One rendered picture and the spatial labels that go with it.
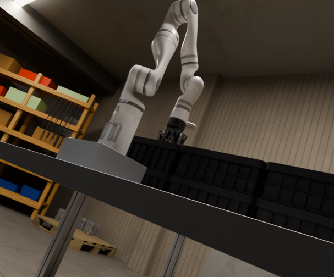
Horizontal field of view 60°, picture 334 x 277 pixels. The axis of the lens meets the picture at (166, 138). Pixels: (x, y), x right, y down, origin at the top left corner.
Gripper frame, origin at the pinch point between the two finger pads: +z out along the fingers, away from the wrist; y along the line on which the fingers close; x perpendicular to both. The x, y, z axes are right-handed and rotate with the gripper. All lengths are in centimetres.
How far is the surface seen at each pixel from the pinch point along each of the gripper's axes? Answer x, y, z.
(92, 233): 202, -258, 79
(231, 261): 196, -49, 37
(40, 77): 93, -414, -113
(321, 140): 231, -8, -113
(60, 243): 3, -42, 51
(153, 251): 221, -160, 65
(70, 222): 3, -42, 41
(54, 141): 145, -369, -24
